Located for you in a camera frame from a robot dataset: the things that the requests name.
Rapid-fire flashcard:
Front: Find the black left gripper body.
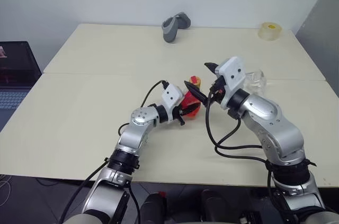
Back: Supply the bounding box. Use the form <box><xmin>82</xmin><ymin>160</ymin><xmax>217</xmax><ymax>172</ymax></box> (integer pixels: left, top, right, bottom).
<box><xmin>169</xmin><ymin>102</ymin><xmax>188</xmax><ymax>127</ymax></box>

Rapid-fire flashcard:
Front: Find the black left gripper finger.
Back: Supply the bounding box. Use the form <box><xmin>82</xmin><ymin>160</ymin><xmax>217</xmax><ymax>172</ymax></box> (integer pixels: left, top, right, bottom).
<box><xmin>182</xmin><ymin>103</ymin><xmax>201</xmax><ymax>115</ymax></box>

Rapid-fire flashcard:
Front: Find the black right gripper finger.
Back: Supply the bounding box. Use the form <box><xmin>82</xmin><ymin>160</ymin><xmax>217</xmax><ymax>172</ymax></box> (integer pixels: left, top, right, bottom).
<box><xmin>204</xmin><ymin>61</ymin><xmax>219</xmax><ymax>75</ymax></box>
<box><xmin>184</xmin><ymin>80</ymin><xmax>210</xmax><ymax>107</ymax></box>

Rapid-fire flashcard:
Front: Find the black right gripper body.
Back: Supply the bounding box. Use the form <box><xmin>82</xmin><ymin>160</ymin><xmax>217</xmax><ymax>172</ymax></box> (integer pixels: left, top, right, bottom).
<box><xmin>208</xmin><ymin>76</ymin><xmax>226</xmax><ymax>105</ymax></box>

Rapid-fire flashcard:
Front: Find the clear bottle with orange drink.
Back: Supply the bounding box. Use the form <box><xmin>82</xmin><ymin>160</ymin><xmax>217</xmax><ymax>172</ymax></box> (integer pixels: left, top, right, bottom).
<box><xmin>180</xmin><ymin>75</ymin><xmax>203</xmax><ymax>121</ymax></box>

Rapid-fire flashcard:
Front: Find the clear wine glass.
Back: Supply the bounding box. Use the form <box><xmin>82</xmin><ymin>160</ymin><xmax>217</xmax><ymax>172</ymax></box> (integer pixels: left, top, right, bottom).
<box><xmin>243</xmin><ymin>69</ymin><xmax>268</xmax><ymax>95</ymax></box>

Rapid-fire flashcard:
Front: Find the grey handheld controller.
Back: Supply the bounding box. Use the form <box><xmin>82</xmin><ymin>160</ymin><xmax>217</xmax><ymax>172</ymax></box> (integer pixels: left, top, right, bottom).
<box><xmin>162</xmin><ymin>12</ymin><xmax>192</xmax><ymax>43</ymax></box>

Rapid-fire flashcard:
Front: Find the clear tape roll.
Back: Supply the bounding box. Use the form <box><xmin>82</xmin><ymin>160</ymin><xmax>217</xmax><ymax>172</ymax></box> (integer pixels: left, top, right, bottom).
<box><xmin>258</xmin><ymin>22</ymin><xmax>283</xmax><ymax>41</ymax></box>

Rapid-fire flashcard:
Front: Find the dark rounded shape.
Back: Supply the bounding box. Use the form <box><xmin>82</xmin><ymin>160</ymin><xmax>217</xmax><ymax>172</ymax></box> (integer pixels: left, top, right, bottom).
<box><xmin>139</xmin><ymin>191</ymin><xmax>167</xmax><ymax>224</ymax></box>

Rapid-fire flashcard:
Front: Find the dark laptop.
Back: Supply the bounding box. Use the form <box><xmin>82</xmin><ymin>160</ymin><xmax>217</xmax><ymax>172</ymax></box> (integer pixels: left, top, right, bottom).
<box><xmin>0</xmin><ymin>40</ymin><xmax>43</xmax><ymax>111</ymax></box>

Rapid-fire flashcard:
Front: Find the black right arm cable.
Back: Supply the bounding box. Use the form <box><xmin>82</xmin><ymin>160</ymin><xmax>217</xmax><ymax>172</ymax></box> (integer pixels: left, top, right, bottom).
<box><xmin>204</xmin><ymin>90</ymin><xmax>270</xmax><ymax>163</ymax></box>

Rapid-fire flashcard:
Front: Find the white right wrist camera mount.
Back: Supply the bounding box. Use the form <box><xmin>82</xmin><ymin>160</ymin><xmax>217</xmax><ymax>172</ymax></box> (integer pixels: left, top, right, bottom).
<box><xmin>215</xmin><ymin>56</ymin><xmax>247</xmax><ymax>110</ymax></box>

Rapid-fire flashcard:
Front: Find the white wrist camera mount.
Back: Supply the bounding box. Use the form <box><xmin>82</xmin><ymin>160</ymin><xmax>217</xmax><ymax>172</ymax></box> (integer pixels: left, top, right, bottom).
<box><xmin>160</xmin><ymin>84</ymin><xmax>185</xmax><ymax>115</ymax></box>
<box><xmin>215</xmin><ymin>56</ymin><xmax>247</xmax><ymax>110</ymax></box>

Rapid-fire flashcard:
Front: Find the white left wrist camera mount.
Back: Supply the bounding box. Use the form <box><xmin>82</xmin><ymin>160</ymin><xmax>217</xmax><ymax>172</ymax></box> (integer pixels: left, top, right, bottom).
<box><xmin>160</xmin><ymin>84</ymin><xmax>185</xmax><ymax>115</ymax></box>

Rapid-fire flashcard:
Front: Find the thin white cable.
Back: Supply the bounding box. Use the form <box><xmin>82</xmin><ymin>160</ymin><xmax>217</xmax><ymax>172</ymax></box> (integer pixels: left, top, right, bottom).
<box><xmin>0</xmin><ymin>173</ymin><xmax>13</xmax><ymax>206</ymax></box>

